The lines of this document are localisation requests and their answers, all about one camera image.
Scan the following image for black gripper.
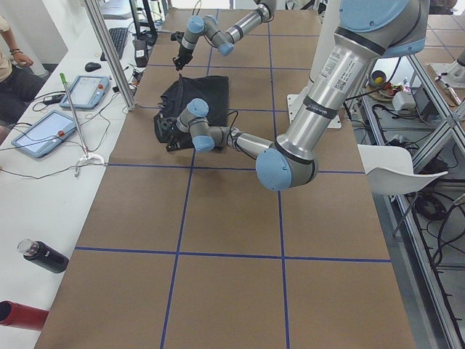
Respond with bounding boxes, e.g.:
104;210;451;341
159;118;187;151
171;31;194;71

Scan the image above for black graphic t-shirt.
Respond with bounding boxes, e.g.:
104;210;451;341
153;76;229;153

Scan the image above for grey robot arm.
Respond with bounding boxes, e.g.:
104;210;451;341
170;1;429;190
170;0;277;71

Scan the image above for black keyboard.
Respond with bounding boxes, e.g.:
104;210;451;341
108;28;129;59

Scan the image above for green tipped metal rod stand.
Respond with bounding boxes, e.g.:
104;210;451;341
60;73;105;178

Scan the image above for far blue teach pendant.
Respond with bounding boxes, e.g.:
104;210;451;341
60;73;110;110

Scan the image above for blue teach pendant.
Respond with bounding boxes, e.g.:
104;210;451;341
11;111;76;159
60;73;110;110

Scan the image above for black computer mouse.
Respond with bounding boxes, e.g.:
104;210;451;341
84;62;101;73

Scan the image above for near blue teach pendant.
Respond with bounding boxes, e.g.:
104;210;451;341
11;111;76;159

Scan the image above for seated person beige shirt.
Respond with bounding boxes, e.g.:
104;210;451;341
1;16;45;124

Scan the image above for black water bottle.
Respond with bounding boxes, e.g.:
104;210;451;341
17;238;69;273

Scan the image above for bowl with yellow ball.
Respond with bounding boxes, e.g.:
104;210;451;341
369;70;387;88

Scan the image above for white power adapter box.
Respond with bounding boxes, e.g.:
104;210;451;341
392;92;416;112

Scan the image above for white plastic chair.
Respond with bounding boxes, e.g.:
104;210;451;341
358;144;448;196

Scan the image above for red cylinder bottle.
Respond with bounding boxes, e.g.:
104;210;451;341
1;300;49;331

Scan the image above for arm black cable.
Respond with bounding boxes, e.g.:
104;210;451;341
225;110;241;146

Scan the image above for aluminium frame post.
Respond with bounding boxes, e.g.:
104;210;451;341
84;0;136;111

